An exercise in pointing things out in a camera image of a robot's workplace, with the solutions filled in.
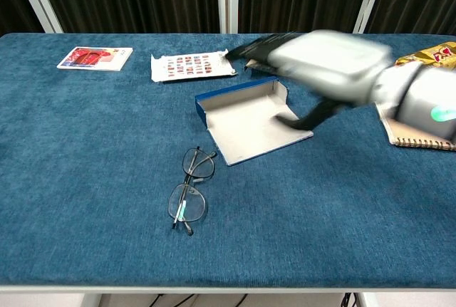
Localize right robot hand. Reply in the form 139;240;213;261
227;30;393;132

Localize blue cardboard glasses box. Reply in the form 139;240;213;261
195;76;314;167

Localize wire-frame eyeglasses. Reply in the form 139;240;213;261
167;147;217;236

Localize brown snack wrapper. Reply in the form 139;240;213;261
244;57;282;75

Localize gold snack bag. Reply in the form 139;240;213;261
395;41;456;71

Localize kraft spiral notebook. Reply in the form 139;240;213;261
375;102;456;151

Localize white sticker sheet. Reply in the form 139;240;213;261
150;48;238;83

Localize red picture card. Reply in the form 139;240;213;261
56;46;134;72

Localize blue table cloth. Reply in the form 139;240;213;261
0;32;456;288

